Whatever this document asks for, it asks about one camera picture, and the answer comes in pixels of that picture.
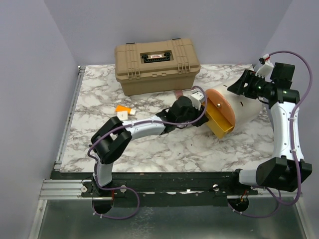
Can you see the white round makeup organizer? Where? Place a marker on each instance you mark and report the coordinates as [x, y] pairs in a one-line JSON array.
[[227, 111]]

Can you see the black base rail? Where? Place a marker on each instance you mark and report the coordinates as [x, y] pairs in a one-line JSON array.
[[155, 189]]

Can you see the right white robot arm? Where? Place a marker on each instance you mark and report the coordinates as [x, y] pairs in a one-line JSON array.
[[286, 170]]

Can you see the pink blush palette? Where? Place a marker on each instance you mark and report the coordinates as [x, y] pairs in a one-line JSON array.
[[178, 93]]

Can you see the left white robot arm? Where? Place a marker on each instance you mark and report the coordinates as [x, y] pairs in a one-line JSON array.
[[111, 140]]

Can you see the small white box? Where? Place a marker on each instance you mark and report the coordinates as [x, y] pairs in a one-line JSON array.
[[122, 115]]

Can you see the tan plastic toolbox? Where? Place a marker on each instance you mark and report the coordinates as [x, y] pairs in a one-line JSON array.
[[156, 66]]

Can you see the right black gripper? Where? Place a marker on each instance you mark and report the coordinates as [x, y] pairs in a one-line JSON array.
[[248, 76]]

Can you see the orange white cream tube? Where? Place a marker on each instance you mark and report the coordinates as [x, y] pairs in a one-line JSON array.
[[121, 108]]

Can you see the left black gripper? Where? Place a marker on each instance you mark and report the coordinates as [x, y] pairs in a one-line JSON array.
[[203, 119]]

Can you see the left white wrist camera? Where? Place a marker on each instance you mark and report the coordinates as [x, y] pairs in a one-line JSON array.
[[197, 99]]

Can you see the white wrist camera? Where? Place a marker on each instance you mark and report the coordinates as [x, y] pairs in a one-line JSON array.
[[197, 99], [266, 66]]

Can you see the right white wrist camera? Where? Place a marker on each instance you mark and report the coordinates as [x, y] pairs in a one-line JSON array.
[[266, 66]]

